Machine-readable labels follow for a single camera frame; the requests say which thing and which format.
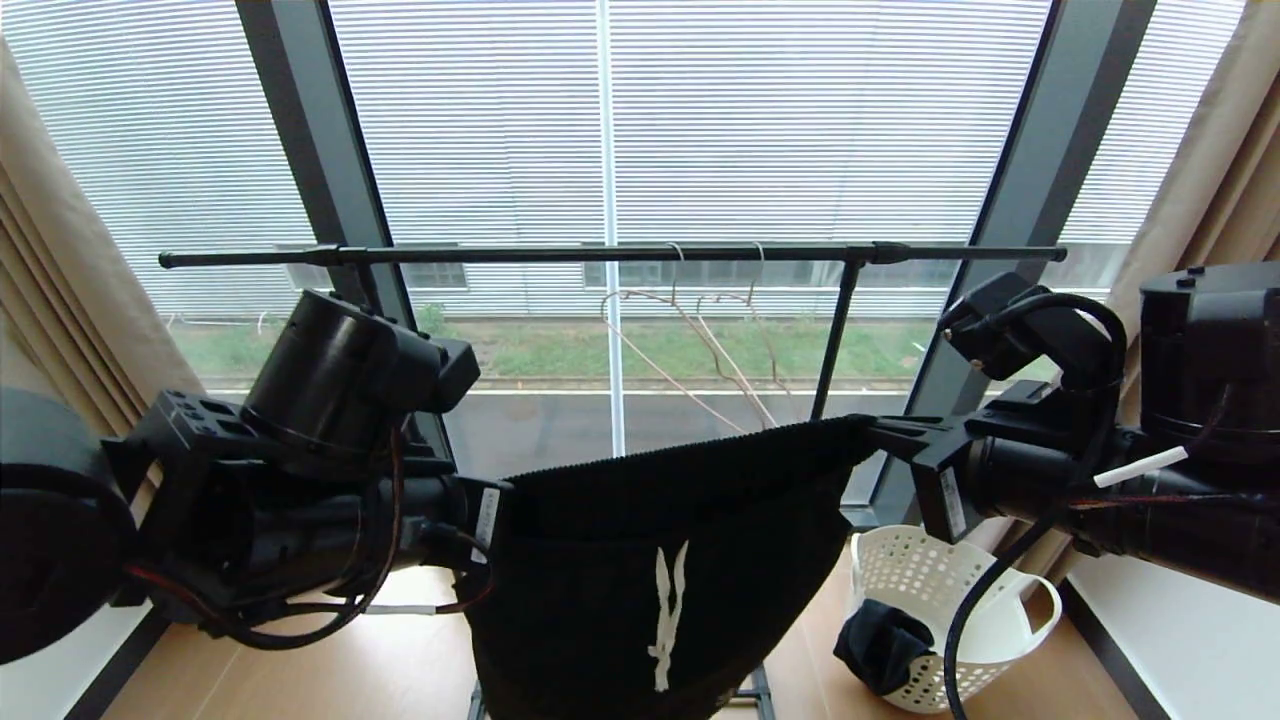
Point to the black clothes rack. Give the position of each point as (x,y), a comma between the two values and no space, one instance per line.
(600,254)

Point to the pink clothes hanger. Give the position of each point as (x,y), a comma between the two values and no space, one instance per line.
(690,312)
(752,296)

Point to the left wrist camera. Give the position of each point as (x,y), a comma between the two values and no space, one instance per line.
(445,375)

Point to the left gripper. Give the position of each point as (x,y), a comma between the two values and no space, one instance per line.
(400,535)

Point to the white laundry basket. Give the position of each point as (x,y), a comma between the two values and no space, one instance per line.
(930,570)

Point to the beige curtain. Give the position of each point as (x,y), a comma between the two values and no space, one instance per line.
(1230,180)
(60,250)

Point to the heap of clothes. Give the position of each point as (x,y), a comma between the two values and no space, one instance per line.
(885,645)

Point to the window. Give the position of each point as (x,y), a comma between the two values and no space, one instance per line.
(800,120)

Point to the black shorts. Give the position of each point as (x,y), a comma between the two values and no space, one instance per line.
(620,520)

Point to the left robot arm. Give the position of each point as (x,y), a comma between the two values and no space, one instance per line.
(60,520)

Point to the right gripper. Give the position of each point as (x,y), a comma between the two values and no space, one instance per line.
(1030,475)

